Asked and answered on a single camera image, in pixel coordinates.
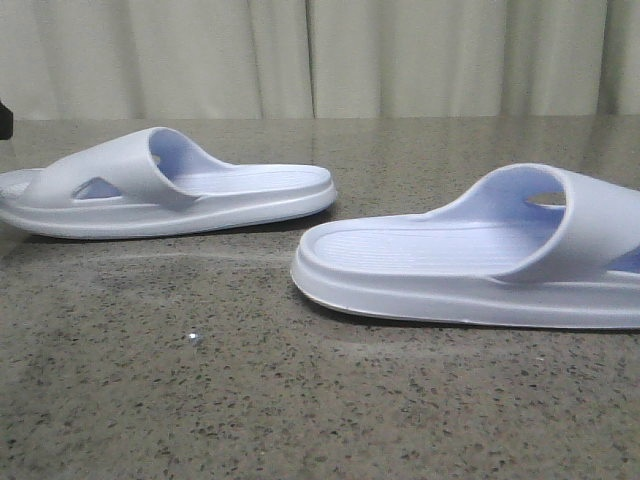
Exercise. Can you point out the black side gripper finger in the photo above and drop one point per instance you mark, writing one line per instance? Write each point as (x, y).
(6, 122)

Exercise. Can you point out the light blue slipper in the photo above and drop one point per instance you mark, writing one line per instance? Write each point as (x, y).
(528, 245)
(157, 182)

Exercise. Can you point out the beige pleated curtain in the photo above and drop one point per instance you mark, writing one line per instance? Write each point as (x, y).
(321, 59)

